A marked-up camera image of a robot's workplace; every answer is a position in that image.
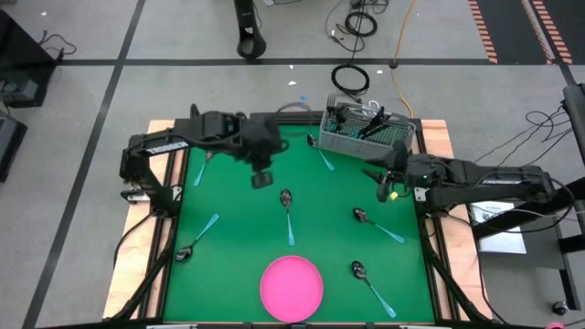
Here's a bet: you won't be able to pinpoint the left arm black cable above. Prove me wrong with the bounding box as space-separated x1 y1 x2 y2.
276 101 313 113

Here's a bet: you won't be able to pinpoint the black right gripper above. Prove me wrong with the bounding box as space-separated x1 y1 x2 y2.
361 140 431 204

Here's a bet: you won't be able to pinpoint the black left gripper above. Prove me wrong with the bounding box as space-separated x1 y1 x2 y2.
237 116 287 190

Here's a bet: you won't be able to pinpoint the yellow extension cord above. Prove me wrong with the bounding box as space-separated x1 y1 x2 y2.
389 0 418 119

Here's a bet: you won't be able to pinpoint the black floor mat orange stripes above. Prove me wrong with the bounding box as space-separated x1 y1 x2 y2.
532 0 585 65
468 0 555 65

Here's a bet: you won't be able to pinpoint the white paper sheet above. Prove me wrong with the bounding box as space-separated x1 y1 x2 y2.
470 199 527 255

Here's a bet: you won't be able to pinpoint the black equipment box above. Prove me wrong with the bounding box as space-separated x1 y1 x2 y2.
0 113 28 183

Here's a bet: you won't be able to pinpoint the black equipment stand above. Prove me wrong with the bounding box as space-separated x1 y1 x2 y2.
470 83 585 312

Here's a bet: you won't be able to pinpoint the large coiled black cable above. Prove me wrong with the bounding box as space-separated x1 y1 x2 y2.
330 62 371 97

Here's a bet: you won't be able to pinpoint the small coiled black cable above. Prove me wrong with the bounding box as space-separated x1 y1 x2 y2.
343 10 379 37

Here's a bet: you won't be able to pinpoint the fork far left teal handle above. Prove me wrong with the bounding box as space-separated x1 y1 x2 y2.
192 150 215 188

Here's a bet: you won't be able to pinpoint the metal clamp bracket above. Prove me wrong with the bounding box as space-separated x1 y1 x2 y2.
120 186 150 205

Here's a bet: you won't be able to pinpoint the black floor stand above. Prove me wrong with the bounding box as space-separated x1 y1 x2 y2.
233 0 268 59

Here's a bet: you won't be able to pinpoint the green table mat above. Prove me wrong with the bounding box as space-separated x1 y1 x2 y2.
163 122 435 324

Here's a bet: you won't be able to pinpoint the black floor cable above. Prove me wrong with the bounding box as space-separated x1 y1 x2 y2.
38 29 78 60

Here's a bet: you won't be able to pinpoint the pink round plate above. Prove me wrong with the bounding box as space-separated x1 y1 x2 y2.
259 254 324 324

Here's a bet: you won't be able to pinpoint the gray wire silverware basket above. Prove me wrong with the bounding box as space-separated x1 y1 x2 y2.
318 93 417 161

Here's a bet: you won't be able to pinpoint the black cable bundle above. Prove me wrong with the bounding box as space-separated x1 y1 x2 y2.
474 103 578 170

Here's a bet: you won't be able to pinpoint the black cabinet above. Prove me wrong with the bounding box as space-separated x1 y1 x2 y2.
0 8 59 109

